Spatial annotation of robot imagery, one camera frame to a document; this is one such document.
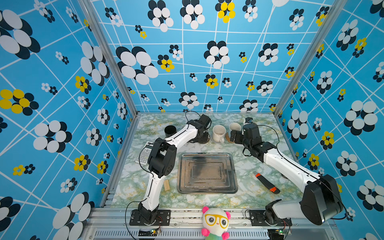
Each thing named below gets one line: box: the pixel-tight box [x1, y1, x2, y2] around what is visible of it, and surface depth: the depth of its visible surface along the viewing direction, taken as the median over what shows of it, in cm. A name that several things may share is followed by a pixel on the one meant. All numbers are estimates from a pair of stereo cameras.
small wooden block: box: [164, 179, 170, 191], surface depth 84 cm
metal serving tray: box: [177, 152, 239, 194], surface depth 91 cm
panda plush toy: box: [201, 206, 231, 240], surface depth 68 cm
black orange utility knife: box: [255, 173, 281, 194], surface depth 85 cm
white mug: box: [212, 124, 227, 144], surface depth 101 cm
